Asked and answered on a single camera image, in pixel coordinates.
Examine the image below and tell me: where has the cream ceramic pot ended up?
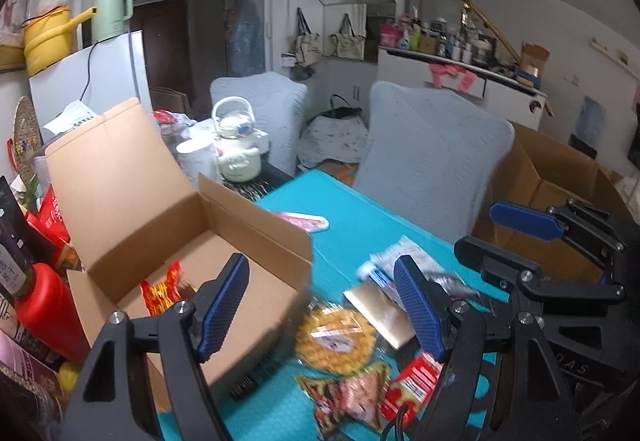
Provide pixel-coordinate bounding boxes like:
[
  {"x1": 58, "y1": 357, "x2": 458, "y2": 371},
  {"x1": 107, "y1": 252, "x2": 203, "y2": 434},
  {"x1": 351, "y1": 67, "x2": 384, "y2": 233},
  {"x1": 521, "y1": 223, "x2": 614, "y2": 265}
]
[{"x1": 215, "y1": 141, "x2": 263, "y2": 182}]

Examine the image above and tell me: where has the black kettle cable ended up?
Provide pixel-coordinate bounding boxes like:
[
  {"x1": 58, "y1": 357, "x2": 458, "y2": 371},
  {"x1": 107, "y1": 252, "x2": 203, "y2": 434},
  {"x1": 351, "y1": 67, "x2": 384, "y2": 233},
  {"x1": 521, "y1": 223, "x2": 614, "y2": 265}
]
[{"x1": 77, "y1": 41, "x2": 98, "y2": 114}]

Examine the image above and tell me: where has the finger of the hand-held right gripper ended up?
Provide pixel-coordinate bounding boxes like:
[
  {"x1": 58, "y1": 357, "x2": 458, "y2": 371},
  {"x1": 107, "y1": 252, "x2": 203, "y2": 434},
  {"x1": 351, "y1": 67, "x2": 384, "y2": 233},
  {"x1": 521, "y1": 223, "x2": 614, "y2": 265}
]
[
  {"x1": 489, "y1": 201, "x2": 626, "y2": 272},
  {"x1": 455, "y1": 236, "x2": 627, "y2": 305}
]

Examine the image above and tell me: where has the yellow pot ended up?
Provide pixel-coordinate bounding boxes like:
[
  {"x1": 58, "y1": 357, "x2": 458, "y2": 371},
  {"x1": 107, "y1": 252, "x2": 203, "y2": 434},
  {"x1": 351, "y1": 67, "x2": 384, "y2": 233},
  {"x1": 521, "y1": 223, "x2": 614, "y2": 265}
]
[{"x1": 22, "y1": 6, "x2": 96, "y2": 76}]

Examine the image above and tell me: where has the white patterned snack packet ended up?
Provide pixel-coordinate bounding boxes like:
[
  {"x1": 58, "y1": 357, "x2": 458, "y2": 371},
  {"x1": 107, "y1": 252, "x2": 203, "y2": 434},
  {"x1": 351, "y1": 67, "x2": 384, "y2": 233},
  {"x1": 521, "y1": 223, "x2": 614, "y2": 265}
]
[{"x1": 370, "y1": 237, "x2": 446, "y2": 279}]

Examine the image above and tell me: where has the white fridge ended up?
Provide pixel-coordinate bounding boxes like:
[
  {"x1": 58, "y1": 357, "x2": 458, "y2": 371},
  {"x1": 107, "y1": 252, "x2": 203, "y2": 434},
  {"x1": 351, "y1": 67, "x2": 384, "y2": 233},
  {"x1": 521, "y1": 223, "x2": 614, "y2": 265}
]
[{"x1": 27, "y1": 31, "x2": 153, "y2": 142}]

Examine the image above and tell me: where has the patterned bag with green handles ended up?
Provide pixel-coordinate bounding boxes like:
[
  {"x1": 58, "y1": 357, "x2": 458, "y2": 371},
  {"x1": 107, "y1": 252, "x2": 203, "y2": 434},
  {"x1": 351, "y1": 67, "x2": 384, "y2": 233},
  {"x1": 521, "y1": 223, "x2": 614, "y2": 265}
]
[{"x1": 299, "y1": 94, "x2": 371, "y2": 169}]

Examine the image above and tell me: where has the silver blue snack packet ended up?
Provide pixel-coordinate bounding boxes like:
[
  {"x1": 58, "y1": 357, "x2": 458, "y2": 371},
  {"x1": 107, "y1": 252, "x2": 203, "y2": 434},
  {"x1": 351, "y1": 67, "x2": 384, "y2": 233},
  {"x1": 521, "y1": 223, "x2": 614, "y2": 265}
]
[{"x1": 356, "y1": 257, "x2": 483, "y2": 302}]

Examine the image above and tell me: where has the red yellow snack packet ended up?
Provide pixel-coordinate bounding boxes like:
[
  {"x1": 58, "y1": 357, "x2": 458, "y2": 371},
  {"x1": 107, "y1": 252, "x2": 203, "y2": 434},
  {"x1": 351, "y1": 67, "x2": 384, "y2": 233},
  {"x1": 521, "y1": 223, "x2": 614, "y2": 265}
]
[{"x1": 140, "y1": 261, "x2": 201, "y2": 317}]

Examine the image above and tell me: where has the large brown cardboard box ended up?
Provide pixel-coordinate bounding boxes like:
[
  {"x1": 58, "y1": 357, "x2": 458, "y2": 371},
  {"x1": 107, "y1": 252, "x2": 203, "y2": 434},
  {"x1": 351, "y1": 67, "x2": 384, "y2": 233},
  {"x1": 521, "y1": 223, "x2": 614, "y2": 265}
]
[{"x1": 472, "y1": 121, "x2": 633, "y2": 284}]

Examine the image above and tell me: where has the dark crinkled snack packet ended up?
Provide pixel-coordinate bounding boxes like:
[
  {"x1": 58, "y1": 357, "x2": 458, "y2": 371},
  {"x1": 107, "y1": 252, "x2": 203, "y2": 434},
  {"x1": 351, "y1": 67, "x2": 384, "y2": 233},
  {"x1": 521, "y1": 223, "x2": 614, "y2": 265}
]
[{"x1": 296, "y1": 362, "x2": 391, "y2": 439}]

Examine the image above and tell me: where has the green electric kettle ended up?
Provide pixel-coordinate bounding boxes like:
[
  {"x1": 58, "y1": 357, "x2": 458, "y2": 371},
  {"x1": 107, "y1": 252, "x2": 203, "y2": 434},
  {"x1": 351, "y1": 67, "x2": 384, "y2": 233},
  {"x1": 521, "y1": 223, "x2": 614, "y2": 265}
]
[{"x1": 90, "y1": 0, "x2": 135, "y2": 44}]

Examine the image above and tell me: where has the round woven tray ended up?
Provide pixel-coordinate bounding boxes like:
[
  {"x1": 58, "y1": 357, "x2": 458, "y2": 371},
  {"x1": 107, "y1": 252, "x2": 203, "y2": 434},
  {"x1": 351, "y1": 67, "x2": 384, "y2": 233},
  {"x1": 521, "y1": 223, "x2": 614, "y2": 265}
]
[{"x1": 12, "y1": 97, "x2": 43, "y2": 172}]

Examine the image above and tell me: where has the clear waffle packet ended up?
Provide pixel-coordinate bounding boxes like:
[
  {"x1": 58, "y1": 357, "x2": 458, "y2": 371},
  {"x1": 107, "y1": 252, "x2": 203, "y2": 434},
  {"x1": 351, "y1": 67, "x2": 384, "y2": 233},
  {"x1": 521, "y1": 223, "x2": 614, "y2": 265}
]
[{"x1": 294, "y1": 303, "x2": 378, "y2": 374}]

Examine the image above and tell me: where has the grey leaf covered chair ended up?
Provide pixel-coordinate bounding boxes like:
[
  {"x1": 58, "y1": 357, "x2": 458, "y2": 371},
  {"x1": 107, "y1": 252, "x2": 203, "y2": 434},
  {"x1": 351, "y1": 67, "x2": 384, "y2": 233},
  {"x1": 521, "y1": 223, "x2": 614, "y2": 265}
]
[
  {"x1": 352, "y1": 81, "x2": 516, "y2": 247},
  {"x1": 210, "y1": 72, "x2": 309, "y2": 179}
]

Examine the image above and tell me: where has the small cardboard box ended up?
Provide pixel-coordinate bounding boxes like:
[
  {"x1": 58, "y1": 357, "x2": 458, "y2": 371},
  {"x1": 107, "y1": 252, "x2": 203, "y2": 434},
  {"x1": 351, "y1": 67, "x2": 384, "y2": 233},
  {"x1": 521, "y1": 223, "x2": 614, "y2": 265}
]
[{"x1": 517, "y1": 42, "x2": 551, "y2": 82}]

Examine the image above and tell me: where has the pink cloth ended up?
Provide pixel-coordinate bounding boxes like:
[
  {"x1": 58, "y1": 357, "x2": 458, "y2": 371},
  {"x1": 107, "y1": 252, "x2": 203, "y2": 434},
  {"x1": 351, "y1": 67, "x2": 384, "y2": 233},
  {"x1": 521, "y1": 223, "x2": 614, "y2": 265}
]
[{"x1": 424, "y1": 62, "x2": 478, "y2": 94}]

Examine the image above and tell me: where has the canvas tote bag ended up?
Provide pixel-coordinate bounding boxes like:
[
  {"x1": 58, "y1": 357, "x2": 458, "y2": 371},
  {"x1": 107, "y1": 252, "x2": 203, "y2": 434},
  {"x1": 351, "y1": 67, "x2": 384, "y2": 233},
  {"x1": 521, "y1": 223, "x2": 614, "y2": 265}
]
[
  {"x1": 330, "y1": 13, "x2": 367, "y2": 59},
  {"x1": 295, "y1": 8, "x2": 323, "y2": 66}
]

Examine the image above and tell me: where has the yellow fruit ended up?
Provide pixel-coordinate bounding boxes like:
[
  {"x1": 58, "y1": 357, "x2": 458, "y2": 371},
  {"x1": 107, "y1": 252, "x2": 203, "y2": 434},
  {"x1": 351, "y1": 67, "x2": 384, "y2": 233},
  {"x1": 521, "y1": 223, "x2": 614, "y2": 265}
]
[{"x1": 59, "y1": 361, "x2": 83, "y2": 392}]

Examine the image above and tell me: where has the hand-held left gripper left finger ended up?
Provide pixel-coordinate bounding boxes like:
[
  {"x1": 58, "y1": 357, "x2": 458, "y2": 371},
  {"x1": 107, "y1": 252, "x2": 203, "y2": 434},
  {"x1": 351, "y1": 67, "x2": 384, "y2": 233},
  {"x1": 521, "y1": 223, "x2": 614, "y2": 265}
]
[{"x1": 60, "y1": 253, "x2": 251, "y2": 441}]

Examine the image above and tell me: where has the dark box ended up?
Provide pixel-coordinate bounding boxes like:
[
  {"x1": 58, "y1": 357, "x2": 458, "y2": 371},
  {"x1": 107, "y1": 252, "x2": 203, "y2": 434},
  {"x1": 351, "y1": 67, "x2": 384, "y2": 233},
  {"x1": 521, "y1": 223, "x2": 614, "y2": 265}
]
[{"x1": 0, "y1": 176, "x2": 56, "y2": 297}]

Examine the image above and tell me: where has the pink flat item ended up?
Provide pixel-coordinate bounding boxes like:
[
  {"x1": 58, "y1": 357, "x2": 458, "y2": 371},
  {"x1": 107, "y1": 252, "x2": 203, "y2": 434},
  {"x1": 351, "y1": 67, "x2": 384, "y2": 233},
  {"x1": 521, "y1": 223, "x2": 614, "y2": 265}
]
[{"x1": 275, "y1": 212, "x2": 331, "y2": 233}]

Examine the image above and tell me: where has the white mug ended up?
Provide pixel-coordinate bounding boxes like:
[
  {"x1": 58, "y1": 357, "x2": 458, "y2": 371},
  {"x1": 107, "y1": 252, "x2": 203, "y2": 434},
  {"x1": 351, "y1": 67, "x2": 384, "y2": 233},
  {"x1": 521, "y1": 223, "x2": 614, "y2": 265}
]
[{"x1": 176, "y1": 139, "x2": 221, "y2": 184}]

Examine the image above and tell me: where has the white counter cabinet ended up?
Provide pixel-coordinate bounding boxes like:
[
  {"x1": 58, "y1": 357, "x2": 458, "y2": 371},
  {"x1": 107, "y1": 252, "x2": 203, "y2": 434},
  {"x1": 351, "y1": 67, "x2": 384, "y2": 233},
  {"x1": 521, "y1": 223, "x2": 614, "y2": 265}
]
[{"x1": 376, "y1": 46, "x2": 548, "y2": 132}]

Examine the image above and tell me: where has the red plastic bottle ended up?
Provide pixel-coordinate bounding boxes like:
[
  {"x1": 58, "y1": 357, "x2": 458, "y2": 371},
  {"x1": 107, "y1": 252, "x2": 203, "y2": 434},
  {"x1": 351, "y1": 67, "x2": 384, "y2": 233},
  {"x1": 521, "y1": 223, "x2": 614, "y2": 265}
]
[{"x1": 14, "y1": 263, "x2": 91, "y2": 367}]

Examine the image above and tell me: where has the white green box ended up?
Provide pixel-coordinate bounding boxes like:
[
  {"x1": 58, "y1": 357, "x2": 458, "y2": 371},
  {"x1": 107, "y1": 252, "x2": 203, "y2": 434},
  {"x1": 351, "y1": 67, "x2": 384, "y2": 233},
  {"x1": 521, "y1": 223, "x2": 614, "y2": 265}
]
[{"x1": 42, "y1": 101, "x2": 98, "y2": 136}]

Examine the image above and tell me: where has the white teapot with handle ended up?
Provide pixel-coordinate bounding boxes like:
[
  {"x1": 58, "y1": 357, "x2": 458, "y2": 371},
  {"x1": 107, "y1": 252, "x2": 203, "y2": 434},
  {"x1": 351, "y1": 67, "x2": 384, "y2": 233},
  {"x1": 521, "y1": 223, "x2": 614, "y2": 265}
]
[{"x1": 211, "y1": 96, "x2": 258, "y2": 142}]

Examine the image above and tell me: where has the red bag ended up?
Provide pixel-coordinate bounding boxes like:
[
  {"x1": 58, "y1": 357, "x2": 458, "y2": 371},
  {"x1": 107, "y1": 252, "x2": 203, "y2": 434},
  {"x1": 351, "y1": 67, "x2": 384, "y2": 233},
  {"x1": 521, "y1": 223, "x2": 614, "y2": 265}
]
[{"x1": 27, "y1": 186, "x2": 71, "y2": 247}]

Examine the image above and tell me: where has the blue wall bag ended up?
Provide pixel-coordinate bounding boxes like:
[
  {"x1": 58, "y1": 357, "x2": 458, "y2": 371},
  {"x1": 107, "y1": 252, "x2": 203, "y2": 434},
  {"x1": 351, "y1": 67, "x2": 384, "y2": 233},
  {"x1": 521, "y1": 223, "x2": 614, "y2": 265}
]
[{"x1": 577, "y1": 96, "x2": 613, "y2": 136}]

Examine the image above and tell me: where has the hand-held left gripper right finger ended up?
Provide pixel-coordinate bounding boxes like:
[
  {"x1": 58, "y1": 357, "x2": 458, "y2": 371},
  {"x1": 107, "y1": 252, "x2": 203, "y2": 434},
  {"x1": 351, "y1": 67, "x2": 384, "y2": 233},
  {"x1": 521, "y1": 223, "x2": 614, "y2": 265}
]
[{"x1": 392, "y1": 255, "x2": 583, "y2": 441}]

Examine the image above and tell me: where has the red white label packet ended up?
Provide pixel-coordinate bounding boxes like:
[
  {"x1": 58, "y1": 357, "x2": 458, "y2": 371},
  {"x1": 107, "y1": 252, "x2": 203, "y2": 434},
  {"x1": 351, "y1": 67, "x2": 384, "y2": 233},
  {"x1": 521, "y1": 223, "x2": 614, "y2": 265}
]
[{"x1": 381, "y1": 352, "x2": 443, "y2": 427}]

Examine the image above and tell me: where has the brown door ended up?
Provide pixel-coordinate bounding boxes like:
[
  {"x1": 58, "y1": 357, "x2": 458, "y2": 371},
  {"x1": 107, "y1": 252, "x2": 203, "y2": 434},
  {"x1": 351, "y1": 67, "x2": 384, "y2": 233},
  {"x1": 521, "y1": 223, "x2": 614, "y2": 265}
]
[{"x1": 131, "y1": 0, "x2": 193, "y2": 96}]

